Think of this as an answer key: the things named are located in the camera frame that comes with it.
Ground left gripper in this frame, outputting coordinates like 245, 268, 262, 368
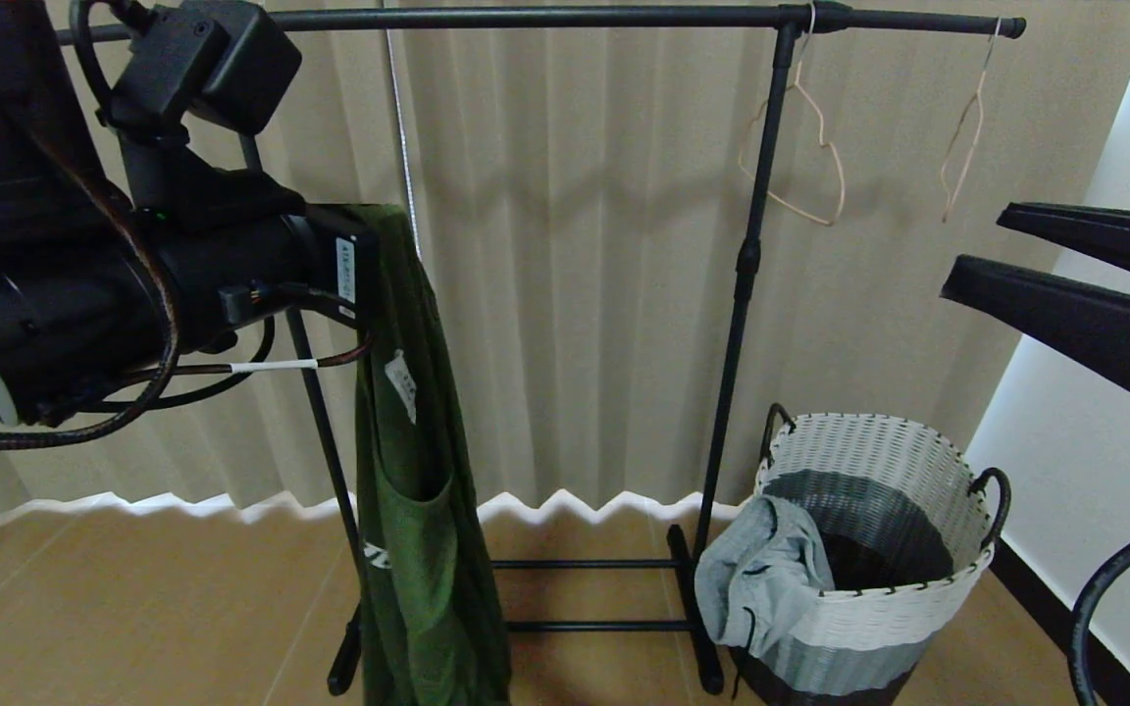
0, 204, 382, 428

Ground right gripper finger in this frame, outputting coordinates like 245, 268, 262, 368
940, 253, 1130, 415
997, 201, 1130, 290

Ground pink clothes hanger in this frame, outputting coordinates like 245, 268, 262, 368
940, 20, 1002, 225
737, 39, 847, 228

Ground green printed shirt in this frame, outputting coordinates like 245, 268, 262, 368
344, 204, 512, 706

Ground white laundry basket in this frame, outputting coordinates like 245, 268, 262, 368
727, 402, 1012, 706

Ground black clothes rack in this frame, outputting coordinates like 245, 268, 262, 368
55, 0, 1027, 697

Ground beige curtain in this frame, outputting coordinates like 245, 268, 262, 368
0, 0, 1130, 526

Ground pale grey shorts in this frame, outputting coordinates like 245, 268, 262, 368
694, 493, 836, 658

